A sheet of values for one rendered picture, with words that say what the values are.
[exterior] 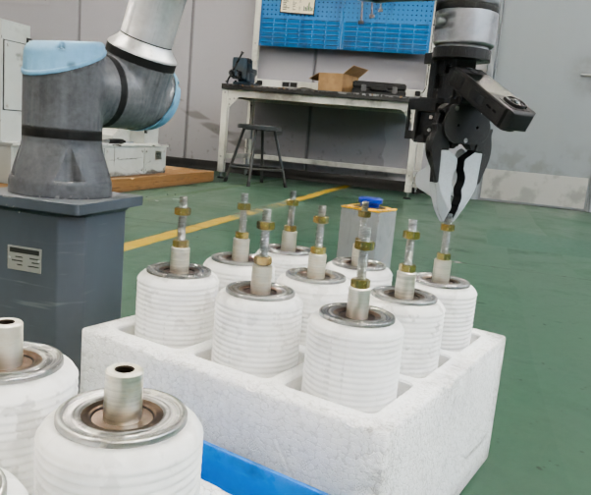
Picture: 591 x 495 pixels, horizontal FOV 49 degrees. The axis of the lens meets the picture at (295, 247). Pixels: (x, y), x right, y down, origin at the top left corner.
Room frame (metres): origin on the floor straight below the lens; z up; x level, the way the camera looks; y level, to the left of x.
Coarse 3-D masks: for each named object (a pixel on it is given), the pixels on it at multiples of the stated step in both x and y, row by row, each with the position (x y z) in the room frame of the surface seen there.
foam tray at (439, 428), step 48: (96, 336) 0.70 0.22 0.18; (480, 336) 0.83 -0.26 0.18; (96, 384) 0.70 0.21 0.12; (144, 384) 0.66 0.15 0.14; (192, 384) 0.63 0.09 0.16; (240, 384) 0.60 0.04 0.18; (288, 384) 0.61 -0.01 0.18; (432, 384) 0.64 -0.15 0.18; (480, 384) 0.76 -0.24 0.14; (240, 432) 0.59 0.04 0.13; (288, 432) 0.56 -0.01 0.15; (336, 432) 0.54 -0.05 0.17; (384, 432) 0.52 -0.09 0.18; (432, 432) 0.62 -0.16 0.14; (480, 432) 0.79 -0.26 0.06; (336, 480) 0.54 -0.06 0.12; (384, 480) 0.52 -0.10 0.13; (432, 480) 0.64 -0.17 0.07
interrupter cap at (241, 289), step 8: (232, 288) 0.68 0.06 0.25; (240, 288) 0.68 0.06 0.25; (248, 288) 0.69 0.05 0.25; (272, 288) 0.70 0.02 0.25; (280, 288) 0.69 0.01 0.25; (288, 288) 0.70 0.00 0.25; (240, 296) 0.65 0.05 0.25; (248, 296) 0.65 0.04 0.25; (256, 296) 0.65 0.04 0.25; (264, 296) 0.65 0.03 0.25; (272, 296) 0.66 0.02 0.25; (280, 296) 0.66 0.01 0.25; (288, 296) 0.66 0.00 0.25
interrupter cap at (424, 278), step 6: (420, 276) 0.83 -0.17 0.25; (426, 276) 0.83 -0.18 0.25; (450, 276) 0.85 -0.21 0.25; (456, 276) 0.84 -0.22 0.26; (420, 282) 0.80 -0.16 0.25; (426, 282) 0.79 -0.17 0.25; (432, 282) 0.80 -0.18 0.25; (450, 282) 0.82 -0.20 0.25; (456, 282) 0.82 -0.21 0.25; (462, 282) 0.82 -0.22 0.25; (468, 282) 0.81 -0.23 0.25; (444, 288) 0.78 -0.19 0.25; (450, 288) 0.78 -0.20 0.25; (456, 288) 0.78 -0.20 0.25; (462, 288) 0.79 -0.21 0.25
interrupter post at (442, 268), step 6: (438, 264) 0.81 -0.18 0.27; (444, 264) 0.81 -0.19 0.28; (450, 264) 0.81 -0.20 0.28; (438, 270) 0.81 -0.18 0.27; (444, 270) 0.81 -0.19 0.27; (450, 270) 0.81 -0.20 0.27; (432, 276) 0.82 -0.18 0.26; (438, 276) 0.81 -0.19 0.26; (444, 276) 0.81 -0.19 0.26; (438, 282) 0.81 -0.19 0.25; (444, 282) 0.81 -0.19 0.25
